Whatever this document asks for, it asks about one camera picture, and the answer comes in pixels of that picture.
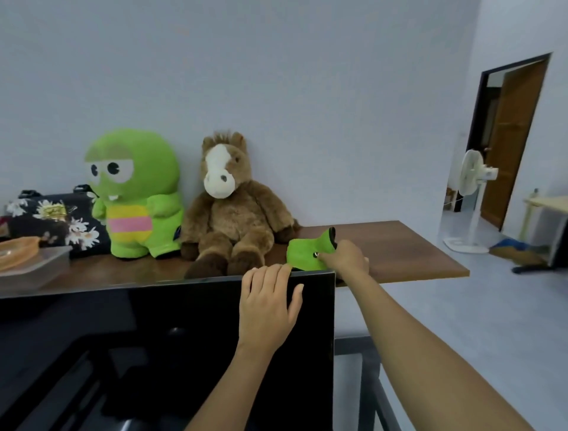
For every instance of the person's right hand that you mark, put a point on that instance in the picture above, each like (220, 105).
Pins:
(345, 259)

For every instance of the person's left hand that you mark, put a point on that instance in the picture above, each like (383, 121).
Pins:
(265, 306)

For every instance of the person's left little finger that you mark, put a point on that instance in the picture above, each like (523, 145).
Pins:
(245, 283)

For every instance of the person's left middle finger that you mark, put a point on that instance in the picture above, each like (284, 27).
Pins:
(270, 276)

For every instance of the person's right fingers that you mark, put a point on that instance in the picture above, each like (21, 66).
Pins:
(329, 254)

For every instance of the person's left thumb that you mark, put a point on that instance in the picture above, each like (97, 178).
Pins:
(296, 300)

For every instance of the small green plush toy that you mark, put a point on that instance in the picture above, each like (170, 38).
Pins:
(305, 255)

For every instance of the person's left forearm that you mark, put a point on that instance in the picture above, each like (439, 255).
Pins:
(230, 386)

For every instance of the person's right forearm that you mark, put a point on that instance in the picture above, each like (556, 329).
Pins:
(426, 355)

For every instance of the brown plush horse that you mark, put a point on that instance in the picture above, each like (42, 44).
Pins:
(230, 208)

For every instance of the black flat screen television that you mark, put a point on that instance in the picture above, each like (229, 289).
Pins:
(164, 355)

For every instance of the large green plush turtle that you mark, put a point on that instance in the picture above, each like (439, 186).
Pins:
(133, 191)

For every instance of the white standing fan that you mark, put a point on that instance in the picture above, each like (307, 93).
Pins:
(471, 200)

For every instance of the blue and green cloth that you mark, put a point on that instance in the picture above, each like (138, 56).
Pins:
(514, 248)

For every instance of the black floral bag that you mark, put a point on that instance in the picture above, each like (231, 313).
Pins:
(53, 222)

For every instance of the brown wooden door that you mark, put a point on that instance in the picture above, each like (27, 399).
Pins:
(510, 142)

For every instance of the clear plastic container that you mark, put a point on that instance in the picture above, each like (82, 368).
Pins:
(31, 266)

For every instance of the light wooden desk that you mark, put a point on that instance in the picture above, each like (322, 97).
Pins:
(546, 213)

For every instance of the orange plastic item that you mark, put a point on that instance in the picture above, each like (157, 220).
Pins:
(17, 251)

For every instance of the black metal table frame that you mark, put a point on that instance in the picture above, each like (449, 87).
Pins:
(364, 382)

